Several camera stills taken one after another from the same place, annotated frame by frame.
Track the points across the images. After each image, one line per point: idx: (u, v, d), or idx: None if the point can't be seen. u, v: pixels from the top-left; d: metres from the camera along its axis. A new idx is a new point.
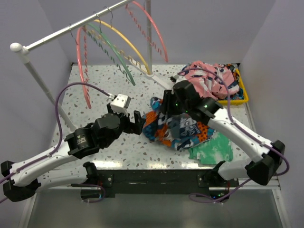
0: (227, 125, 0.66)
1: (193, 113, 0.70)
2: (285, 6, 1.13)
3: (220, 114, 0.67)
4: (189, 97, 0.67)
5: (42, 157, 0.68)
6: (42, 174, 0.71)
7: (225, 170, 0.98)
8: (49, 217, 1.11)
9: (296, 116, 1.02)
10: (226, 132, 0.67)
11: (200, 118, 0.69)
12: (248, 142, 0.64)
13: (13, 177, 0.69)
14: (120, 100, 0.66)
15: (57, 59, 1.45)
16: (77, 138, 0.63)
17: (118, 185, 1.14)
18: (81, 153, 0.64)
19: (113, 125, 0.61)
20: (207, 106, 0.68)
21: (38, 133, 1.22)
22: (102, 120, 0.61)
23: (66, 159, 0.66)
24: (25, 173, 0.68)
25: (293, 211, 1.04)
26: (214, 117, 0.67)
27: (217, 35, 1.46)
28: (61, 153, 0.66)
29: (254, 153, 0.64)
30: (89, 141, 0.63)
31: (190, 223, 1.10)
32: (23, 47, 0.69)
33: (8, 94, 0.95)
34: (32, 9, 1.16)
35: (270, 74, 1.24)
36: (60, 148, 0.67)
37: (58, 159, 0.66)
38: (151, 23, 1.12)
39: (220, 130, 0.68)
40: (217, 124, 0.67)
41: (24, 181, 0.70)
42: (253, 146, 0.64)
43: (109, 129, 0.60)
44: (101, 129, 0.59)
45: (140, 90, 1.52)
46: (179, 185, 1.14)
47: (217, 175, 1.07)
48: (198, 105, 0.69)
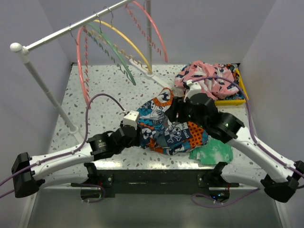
0: (250, 146, 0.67)
1: (211, 130, 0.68)
2: (284, 6, 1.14)
3: (242, 133, 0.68)
4: (209, 114, 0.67)
5: (66, 153, 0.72)
6: (56, 170, 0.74)
7: (230, 176, 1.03)
8: (49, 217, 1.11)
9: (296, 117, 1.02)
10: (249, 152, 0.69)
11: (220, 136, 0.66)
12: (273, 165, 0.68)
13: (33, 168, 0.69)
14: (133, 115, 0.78)
15: (57, 59, 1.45)
16: (99, 142, 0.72)
17: (118, 185, 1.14)
18: (99, 156, 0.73)
19: (133, 134, 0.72)
20: (228, 124, 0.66)
21: (38, 133, 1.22)
22: (124, 129, 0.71)
23: (86, 159, 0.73)
24: (47, 166, 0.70)
25: (293, 211, 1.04)
26: (237, 137, 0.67)
27: (217, 35, 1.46)
28: (83, 152, 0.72)
29: (278, 175, 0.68)
30: (108, 147, 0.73)
31: (190, 223, 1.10)
32: (23, 47, 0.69)
33: (7, 94, 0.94)
34: (32, 9, 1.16)
35: (270, 74, 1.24)
36: (83, 148, 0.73)
37: (80, 158, 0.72)
38: (151, 23, 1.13)
39: (242, 149, 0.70)
40: (240, 145, 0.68)
41: (42, 174, 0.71)
42: (277, 168, 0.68)
43: (129, 137, 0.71)
44: (122, 137, 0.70)
45: (140, 90, 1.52)
46: (179, 185, 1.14)
47: (218, 177, 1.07)
48: (217, 123, 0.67)
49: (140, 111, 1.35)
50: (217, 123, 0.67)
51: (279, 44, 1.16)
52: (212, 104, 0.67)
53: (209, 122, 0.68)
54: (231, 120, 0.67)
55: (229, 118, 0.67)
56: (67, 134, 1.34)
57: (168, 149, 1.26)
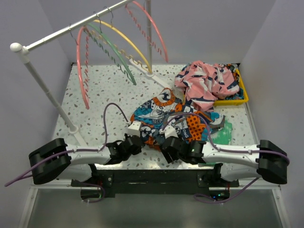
0: (215, 154, 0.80)
1: (189, 160, 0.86)
2: (285, 6, 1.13)
3: (206, 148, 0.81)
4: (179, 149, 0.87)
5: (94, 149, 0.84)
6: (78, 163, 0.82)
7: (229, 175, 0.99)
8: (49, 217, 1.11)
9: (296, 117, 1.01)
10: (220, 158, 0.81)
11: (196, 160, 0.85)
12: (240, 157, 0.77)
13: (69, 154, 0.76)
14: (136, 125, 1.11)
15: (57, 59, 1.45)
16: (113, 148, 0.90)
17: (117, 185, 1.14)
18: (110, 162, 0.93)
19: (139, 143, 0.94)
20: (194, 149, 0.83)
21: (38, 133, 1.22)
22: (132, 140, 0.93)
23: (104, 159, 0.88)
24: (80, 156, 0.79)
25: (293, 211, 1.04)
26: (204, 155, 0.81)
27: (217, 35, 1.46)
28: (104, 154, 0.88)
29: (251, 162, 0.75)
30: (118, 154, 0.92)
31: (190, 223, 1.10)
32: (23, 47, 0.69)
33: (7, 93, 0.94)
34: (32, 9, 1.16)
35: (270, 73, 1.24)
36: (104, 149, 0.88)
37: (101, 157, 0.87)
38: (151, 23, 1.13)
39: (216, 159, 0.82)
40: (209, 158, 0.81)
41: (72, 162, 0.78)
42: (244, 157, 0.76)
43: (136, 145, 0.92)
44: (131, 145, 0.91)
45: (140, 90, 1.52)
46: (179, 185, 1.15)
47: (220, 180, 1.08)
48: (188, 152, 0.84)
49: (140, 110, 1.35)
50: (188, 152, 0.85)
51: (279, 44, 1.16)
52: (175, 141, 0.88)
53: (183, 155, 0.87)
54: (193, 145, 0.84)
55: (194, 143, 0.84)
56: (67, 134, 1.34)
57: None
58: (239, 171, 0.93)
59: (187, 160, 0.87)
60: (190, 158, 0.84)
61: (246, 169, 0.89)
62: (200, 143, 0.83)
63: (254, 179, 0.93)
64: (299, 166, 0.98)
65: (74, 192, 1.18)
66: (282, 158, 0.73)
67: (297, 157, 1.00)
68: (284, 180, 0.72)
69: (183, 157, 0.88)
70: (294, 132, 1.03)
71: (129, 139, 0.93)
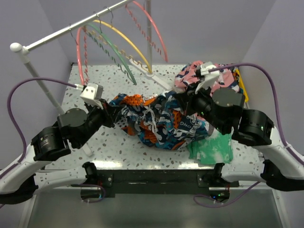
0: (281, 149, 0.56)
1: (239, 136, 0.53)
2: (284, 6, 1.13)
3: (274, 136, 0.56)
4: (238, 115, 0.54)
5: (12, 166, 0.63)
6: (22, 182, 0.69)
7: (230, 175, 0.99)
8: (49, 218, 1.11)
9: (296, 117, 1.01)
10: (276, 155, 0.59)
11: (255, 140, 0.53)
12: (296, 166, 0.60)
13: None
14: (90, 91, 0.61)
15: (57, 59, 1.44)
16: (42, 140, 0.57)
17: (117, 185, 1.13)
18: (48, 156, 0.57)
19: (79, 122, 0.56)
20: (262, 127, 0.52)
21: (37, 133, 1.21)
22: (64, 118, 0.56)
23: (35, 165, 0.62)
24: (4, 182, 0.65)
25: (294, 212, 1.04)
26: (270, 143, 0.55)
27: (217, 35, 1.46)
28: (29, 159, 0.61)
29: (295, 174, 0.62)
30: (56, 143, 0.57)
31: (190, 223, 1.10)
32: (23, 47, 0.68)
33: (8, 94, 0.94)
34: (32, 9, 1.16)
35: (270, 74, 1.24)
36: (27, 154, 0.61)
37: (27, 166, 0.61)
38: (151, 23, 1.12)
39: (268, 152, 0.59)
40: (270, 149, 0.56)
41: (9, 187, 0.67)
42: (299, 168, 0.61)
43: (74, 128, 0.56)
44: (63, 128, 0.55)
45: (140, 90, 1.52)
46: (178, 185, 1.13)
47: (219, 180, 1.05)
48: (246, 126, 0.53)
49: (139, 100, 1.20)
50: (253, 124, 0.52)
51: (279, 44, 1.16)
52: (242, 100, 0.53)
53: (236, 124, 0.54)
54: (261, 118, 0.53)
55: (259, 118, 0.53)
56: None
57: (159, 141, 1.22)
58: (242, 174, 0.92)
59: (233, 135, 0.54)
60: (245, 132, 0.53)
61: (249, 172, 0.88)
62: (268, 121, 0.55)
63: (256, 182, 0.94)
64: None
65: (74, 192, 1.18)
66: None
67: None
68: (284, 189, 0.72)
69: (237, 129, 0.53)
70: (294, 132, 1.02)
71: (59, 117, 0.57)
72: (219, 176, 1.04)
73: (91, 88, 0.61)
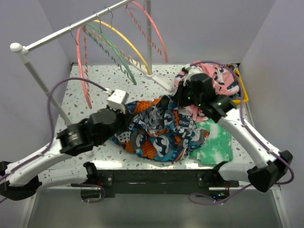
0: (237, 126, 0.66)
1: (205, 108, 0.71)
2: (284, 6, 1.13)
3: (231, 115, 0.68)
4: (205, 92, 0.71)
5: (34, 156, 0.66)
6: (33, 175, 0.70)
7: (227, 171, 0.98)
8: (49, 218, 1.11)
9: (296, 117, 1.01)
10: (237, 134, 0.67)
11: (211, 114, 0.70)
12: (255, 147, 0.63)
13: (8, 177, 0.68)
14: (118, 96, 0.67)
15: (57, 59, 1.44)
16: (70, 135, 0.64)
17: (118, 185, 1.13)
18: (74, 150, 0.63)
19: (109, 121, 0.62)
20: (221, 104, 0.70)
21: (38, 133, 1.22)
22: (97, 116, 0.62)
23: (58, 158, 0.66)
24: (19, 174, 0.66)
25: (294, 211, 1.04)
26: (225, 116, 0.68)
27: (217, 35, 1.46)
28: (53, 152, 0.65)
29: (260, 159, 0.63)
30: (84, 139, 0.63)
31: (190, 223, 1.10)
32: (23, 47, 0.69)
33: (8, 94, 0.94)
34: (31, 9, 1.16)
35: (270, 74, 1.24)
36: (52, 147, 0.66)
37: (50, 159, 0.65)
38: (151, 23, 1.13)
39: (231, 131, 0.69)
40: (228, 125, 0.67)
41: (22, 180, 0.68)
42: (259, 151, 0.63)
43: (105, 125, 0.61)
44: (95, 125, 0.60)
45: (140, 90, 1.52)
46: (178, 185, 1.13)
47: (216, 174, 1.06)
48: (211, 101, 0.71)
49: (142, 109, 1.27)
50: (213, 102, 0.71)
51: (279, 44, 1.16)
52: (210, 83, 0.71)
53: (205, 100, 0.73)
54: (225, 102, 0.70)
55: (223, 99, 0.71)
56: None
57: (159, 153, 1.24)
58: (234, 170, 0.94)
59: (202, 108, 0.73)
60: (208, 107, 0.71)
61: (241, 168, 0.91)
62: (231, 103, 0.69)
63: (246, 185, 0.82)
64: (299, 166, 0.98)
65: (74, 192, 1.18)
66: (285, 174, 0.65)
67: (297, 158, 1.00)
68: (264, 189, 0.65)
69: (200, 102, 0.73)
70: (294, 132, 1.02)
71: (91, 115, 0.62)
72: (217, 172, 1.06)
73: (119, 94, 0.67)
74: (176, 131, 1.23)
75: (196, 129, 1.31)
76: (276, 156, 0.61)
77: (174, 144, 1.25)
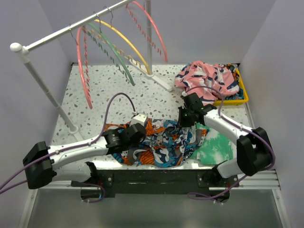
0: (216, 118, 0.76)
1: (193, 114, 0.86)
2: (284, 6, 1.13)
3: (211, 112, 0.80)
4: (192, 103, 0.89)
5: (83, 144, 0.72)
6: (70, 162, 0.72)
7: (223, 166, 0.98)
8: (49, 217, 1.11)
9: (296, 117, 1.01)
10: (217, 125, 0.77)
11: (198, 118, 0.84)
12: (230, 128, 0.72)
13: (52, 157, 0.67)
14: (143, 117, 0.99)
15: (57, 59, 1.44)
16: (112, 136, 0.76)
17: (117, 185, 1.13)
18: (111, 149, 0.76)
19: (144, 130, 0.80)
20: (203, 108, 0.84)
21: (38, 133, 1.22)
22: (137, 126, 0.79)
23: (100, 151, 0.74)
24: (65, 156, 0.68)
25: (294, 211, 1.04)
26: (206, 114, 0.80)
27: (217, 35, 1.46)
28: (100, 145, 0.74)
29: (235, 137, 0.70)
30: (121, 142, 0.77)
31: (190, 223, 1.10)
32: (23, 47, 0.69)
33: (8, 93, 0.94)
34: (31, 8, 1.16)
35: (270, 74, 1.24)
36: (99, 140, 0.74)
37: (96, 149, 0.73)
38: (151, 23, 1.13)
39: (213, 125, 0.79)
40: (208, 119, 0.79)
41: (61, 163, 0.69)
42: (233, 131, 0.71)
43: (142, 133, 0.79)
44: (137, 132, 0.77)
45: (140, 90, 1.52)
46: (178, 185, 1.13)
47: (216, 173, 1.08)
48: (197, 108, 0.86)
49: None
50: (199, 109, 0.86)
51: (279, 44, 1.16)
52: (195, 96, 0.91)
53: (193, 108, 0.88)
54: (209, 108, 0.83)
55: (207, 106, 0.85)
56: (67, 134, 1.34)
57: (158, 159, 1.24)
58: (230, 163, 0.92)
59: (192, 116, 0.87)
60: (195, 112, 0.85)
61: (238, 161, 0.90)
62: (212, 107, 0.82)
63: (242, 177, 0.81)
64: (299, 166, 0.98)
65: (74, 192, 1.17)
66: (268, 155, 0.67)
67: (297, 157, 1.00)
68: (251, 170, 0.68)
69: (190, 111, 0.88)
70: (294, 132, 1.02)
71: (134, 126, 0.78)
72: (217, 171, 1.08)
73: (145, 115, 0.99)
74: (175, 142, 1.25)
75: (193, 130, 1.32)
76: (248, 131, 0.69)
77: (173, 152, 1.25)
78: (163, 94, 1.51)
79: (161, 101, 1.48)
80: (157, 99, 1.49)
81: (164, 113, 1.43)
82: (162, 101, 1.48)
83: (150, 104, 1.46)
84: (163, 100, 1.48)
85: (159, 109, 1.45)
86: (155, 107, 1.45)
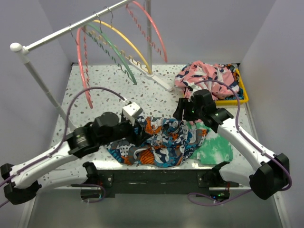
0: (233, 132, 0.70)
1: (204, 118, 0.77)
2: (284, 7, 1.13)
3: (228, 122, 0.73)
4: (205, 104, 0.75)
5: (42, 157, 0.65)
6: (40, 176, 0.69)
7: (227, 172, 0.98)
8: (50, 217, 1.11)
9: (296, 117, 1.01)
10: (232, 139, 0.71)
11: (211, 124, 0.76)
12: (250, 150, 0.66)
13: (13, 179, 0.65)
14: (132, 109, 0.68)
15: (57, 59, 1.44)
16: (77, 137, 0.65)
17: (117, 185, 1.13)
18: (81, 153, 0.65)
19: (113, 122, 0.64)
20: (218, 115, 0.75)
21: (38, 133, 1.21)
22: (101, 119, 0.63)
23: (65, 160, 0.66)
24: (26, 175, 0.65)
25: (294, 211, 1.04)
26: (223, 124, 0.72)
27: (217, 35, 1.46)
28: (61, 154, 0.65)
29: (254, 161, 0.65)
30: (90, 141, 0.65)
31: (190, 223, 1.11)
32: (23, 47, 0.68)
33: (8, 94, 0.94)
34: (31, 8, 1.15)
35: (270, 74, 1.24)
36: (60, 149, 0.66)
37: (57, 160, 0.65)
38: (151, 23, 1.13)
39: (228, 138, 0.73)
40: (224, 131, 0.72)
41: (27, 182, 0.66)
42: (253, 154, 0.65)
43: (110, 126, 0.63)
44: (100, 127, 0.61)
45: (140, 90, 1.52)
46: (178, 185, 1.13)
47: (216, 173, 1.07)
48: (211, 112, 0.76)
49: None
50: (213, 113, 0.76)
51: (279, 44, 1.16)
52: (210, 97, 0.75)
53: (204, 111, 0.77)
54: (224, 115, 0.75)
55: (223, 111, 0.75)
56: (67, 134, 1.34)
57: (158, 159, 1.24)
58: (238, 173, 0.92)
59: (202, 118, 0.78)
60: (208, 118, 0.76)
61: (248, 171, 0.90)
62: (227, 114, 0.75)
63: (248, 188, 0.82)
64: (300, 166, 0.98)
65: (74, 192, 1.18)
66: (283, 180, 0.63)
67: (297, 158, 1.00)
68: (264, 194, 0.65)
69: (201, 114, 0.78)
70: (294, 133, 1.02)
71: (97, 118, 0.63)
72: (218, 172, 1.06)
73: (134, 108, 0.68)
74: (175, 142, 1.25)
75: (193, 130, 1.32)
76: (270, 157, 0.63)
77: (173, 152, 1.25)
78: (163, 94, 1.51)
79: (161, 101, 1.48)
80: (157, 99, 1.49)
81: (164, 113, 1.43)
82: (162, 101, 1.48)
83: (150, 105, 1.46)
84: (163, 100, 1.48)
85: (159, 109, 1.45)
86: (155, 107, 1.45)
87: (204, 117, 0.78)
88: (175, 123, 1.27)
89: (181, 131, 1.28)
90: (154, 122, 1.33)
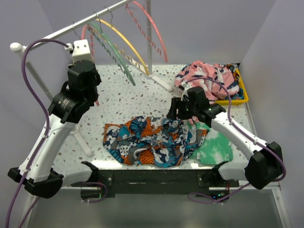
0: (225, 124, 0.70)
1: (199, 114, 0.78)
2: (284, 7, 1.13)
3: (222, 116, 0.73)
4: (198, 100, 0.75)
5: (40, 142, 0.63)
6: (53, 158, 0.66)
7: (226, 170, 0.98)
8: (50, 218, 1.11)
9: (296, 118, 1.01)
10: (226, 132, 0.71)
11: (204, 119, 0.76)
12: (242, 140, 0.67)
13: (28, 176, 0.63)
14: (83, 47, 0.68)
15: (57, 59, 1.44)
16: (60, 103, 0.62)
17: (117, 185, 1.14)
18: (73, 114, 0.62)
19: (87, 68, 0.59)
20: (210, 109, 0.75)
21: (37, 133, 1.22)
22: (75, 69, 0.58)
23: (64, 129, 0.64)
24: (37, 166, 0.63)
25: (293, 210, 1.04)
26: (215, 118, 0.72)
27: (217, 34, 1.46)
28: (56, 127, 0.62)
29: (248, 151, 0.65)
30: (75, 99, 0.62)
31: (190, 223, 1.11)
32: (23, 47, 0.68)
33: (8, 94, 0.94)
34: (31, 8, 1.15)
35: (270, 73, 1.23)
36: (52, 125, 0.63)
37: (57, 133, 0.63)
38: (151, 23, 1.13)
39: (222, 130, 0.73)
40: (218, 125, 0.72)
41: (44, 171, 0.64)
42: (246, 143, 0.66)
43: (87, 73, 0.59)
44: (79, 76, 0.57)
45: (140, 90, 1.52)
46: (178, 185, 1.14)
47: (216, 173, 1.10)
48: (204, 108, 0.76)
49: (135, 123, 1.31)
50: (205, 109, 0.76)
51: (279, 44, 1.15)
52: (203, 92, 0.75)
53: (197, 107, 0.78)
54: (216, 109, 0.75)
55: (216, 106, 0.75)
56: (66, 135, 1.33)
57: (158, 159, 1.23)
58: (234, 169, 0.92)
59: (196, 114, 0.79)
60: (202, 112, 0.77)
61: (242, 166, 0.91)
62: (221, 108, 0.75)
63: (243, 185, 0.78)
64: (299, 166, 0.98)
65: (74, 192, 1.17)
66: (278, 169, 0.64)
67: (297, 158, 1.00)
68: (262, 184, 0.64)
69: (195, 109, 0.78)
70: (294, 133, 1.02)
71: (70, 71, 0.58)
72: (217, 172, 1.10)
73: (83, 43, 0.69)
74: (175, 142, 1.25)
75: (194, 130, 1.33)
76: (263, 146, 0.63)
77: (173, 152, 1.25)
78: (163, 93, 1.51)
79: (161, 101, 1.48)
80: (157, 99, 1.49)
81: (164, 113, 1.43)
82: (162, 101, 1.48)
83: (150, 105, 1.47)
84: (163, 100, 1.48)
85: (159, 109, 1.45)
86: (155, 107, 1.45)
87: (197, 113, 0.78)
88: (175, 123, 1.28)
89: (181, 131, 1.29)
90: (153, 122, 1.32)
